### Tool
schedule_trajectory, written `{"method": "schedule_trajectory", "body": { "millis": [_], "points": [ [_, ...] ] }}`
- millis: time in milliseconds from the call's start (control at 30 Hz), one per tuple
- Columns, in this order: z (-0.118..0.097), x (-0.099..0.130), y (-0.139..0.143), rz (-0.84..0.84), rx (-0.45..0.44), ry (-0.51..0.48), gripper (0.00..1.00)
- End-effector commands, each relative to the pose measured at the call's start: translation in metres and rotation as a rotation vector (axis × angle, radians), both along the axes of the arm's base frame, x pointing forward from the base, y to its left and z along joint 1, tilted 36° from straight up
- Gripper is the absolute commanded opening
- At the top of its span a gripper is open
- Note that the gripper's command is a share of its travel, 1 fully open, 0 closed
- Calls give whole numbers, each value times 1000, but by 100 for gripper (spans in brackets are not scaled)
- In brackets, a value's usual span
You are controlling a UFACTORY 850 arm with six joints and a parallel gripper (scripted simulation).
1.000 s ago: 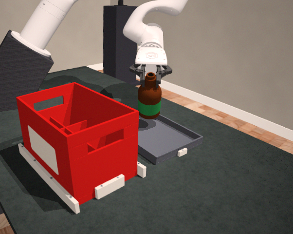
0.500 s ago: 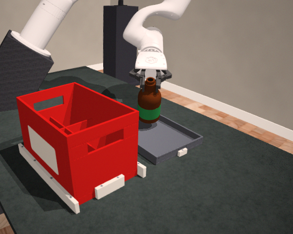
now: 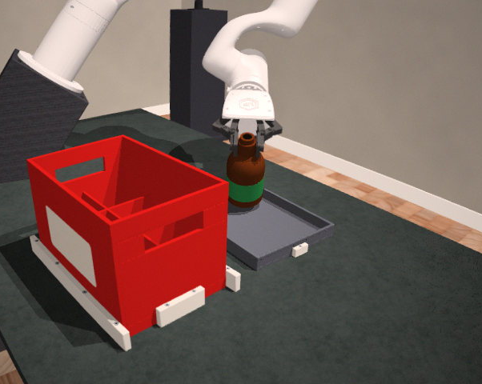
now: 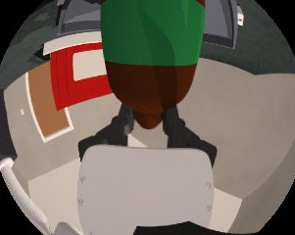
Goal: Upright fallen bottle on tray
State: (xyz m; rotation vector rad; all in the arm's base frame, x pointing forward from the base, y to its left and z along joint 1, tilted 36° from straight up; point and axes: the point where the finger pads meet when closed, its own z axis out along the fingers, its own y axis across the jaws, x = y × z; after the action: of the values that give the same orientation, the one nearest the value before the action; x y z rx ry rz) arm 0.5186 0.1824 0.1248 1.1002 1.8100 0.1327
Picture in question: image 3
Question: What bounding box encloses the brown bottle with green label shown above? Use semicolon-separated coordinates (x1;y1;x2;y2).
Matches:
227;132;265;208

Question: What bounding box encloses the red plastic crate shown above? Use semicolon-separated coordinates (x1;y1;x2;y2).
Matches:
26;135;229;337

